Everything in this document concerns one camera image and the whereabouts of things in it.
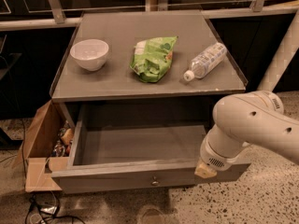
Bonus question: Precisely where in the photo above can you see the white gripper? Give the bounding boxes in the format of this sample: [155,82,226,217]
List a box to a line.
[194,134,240,178]

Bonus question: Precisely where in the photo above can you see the clear plastic water bottle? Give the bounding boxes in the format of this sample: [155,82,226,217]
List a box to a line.
[183,42,227,81]

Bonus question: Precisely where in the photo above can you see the green snack bag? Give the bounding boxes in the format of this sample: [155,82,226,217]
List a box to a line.
[130,36,178,83]

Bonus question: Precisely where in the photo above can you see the grey top drawer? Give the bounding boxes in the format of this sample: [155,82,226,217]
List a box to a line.
[50,105,251,195]

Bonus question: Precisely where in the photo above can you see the white ceramic bowl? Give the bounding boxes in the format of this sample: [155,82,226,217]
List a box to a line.
[70,39,109,71]

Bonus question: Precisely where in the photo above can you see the snack items in box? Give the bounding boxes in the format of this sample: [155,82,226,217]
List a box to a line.
[51,121,74,157]

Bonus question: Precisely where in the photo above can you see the black cables on floor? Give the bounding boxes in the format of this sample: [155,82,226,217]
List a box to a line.
[23,194,87,224]

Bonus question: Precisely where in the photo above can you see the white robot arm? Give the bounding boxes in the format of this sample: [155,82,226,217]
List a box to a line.
[194,14,299,178]

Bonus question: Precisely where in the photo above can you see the brown cardboard box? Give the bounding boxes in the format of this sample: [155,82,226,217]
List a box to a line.
[13,101,68,192]

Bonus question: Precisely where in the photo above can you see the metal window railing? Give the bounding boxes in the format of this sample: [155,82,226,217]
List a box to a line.
[0,0,298,32]

